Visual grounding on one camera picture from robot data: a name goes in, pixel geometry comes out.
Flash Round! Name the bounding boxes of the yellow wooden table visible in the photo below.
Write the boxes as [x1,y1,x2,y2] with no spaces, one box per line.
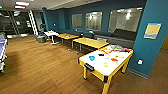
[54,32,81,46]
[71,36,110,55]

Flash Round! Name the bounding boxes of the blue bowl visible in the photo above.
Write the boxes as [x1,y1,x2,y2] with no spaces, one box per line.
[87,54,97,62]

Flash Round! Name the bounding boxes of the yellow air hockey table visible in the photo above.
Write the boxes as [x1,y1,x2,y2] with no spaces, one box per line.
[77,44,135,94]

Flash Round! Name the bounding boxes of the interior glass window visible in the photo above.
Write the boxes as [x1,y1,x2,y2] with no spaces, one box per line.
[107,6,144,34]
[71,12,84,31]
[84,11,104,32]

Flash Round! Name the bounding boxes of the green bowl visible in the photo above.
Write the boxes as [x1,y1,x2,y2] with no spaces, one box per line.
[102,61,111,69]

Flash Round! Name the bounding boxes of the dark sofa bench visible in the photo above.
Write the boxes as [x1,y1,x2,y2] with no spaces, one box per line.
[92,27,138,50]

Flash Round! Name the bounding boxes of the small white table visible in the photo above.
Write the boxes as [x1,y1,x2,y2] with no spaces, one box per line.
[43,30,61,45]

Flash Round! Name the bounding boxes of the red bowl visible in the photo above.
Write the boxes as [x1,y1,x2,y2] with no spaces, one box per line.
[122,47,133,54]

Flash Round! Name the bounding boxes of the grey round ottoman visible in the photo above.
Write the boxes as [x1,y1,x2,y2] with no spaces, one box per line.
[35,33,47,44]

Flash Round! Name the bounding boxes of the white pillar outlet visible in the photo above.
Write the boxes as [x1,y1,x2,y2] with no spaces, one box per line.
[137,58,144,66]

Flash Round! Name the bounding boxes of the ceiling light panel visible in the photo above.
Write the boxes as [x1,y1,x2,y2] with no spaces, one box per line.
[14,1,31,7]
[13,5,27,10]

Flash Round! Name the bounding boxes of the yellow wall poster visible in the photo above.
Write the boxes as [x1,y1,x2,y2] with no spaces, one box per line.
[143,22,163,41]

